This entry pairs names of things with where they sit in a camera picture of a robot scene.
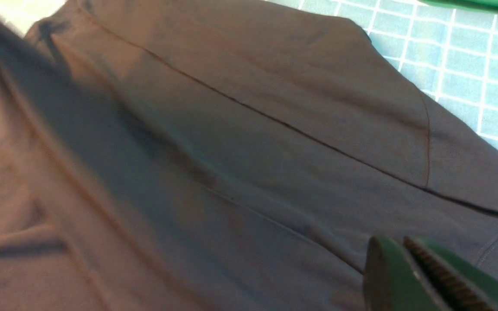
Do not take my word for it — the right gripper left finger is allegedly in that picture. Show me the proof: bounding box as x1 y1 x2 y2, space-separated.
362 236 448 311

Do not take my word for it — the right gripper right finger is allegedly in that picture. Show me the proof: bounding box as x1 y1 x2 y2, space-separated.
403 238 498 311

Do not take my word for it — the dark gray long-sleeve top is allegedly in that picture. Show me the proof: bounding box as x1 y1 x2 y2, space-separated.
0 0 498 311

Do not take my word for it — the green checkered tablecloth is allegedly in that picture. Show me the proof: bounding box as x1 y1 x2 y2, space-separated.
0 0 498 170

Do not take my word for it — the green backdrop cloth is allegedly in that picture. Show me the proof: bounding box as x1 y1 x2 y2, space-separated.
421 0 498 14

